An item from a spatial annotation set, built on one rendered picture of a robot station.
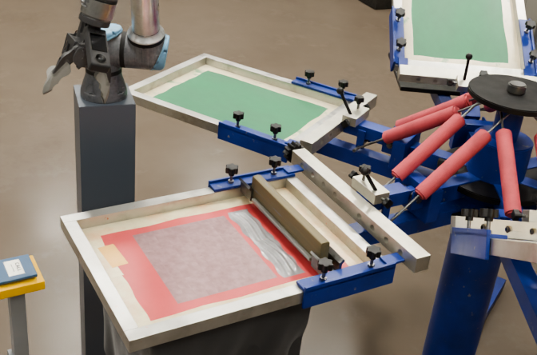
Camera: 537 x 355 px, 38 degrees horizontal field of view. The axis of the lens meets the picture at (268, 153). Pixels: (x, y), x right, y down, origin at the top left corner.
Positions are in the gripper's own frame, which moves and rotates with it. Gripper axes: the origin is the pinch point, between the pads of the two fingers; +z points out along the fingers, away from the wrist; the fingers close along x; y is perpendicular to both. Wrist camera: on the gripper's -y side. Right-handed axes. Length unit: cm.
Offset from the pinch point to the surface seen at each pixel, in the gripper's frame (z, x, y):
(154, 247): 44, -39, 9
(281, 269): 35, -66, -15
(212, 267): 41, -50, -6
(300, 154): 18, -95, 30
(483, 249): -2, -80, -61
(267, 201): 27, -73, 10
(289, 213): 23, -72, -3
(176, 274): 44, -40, -5
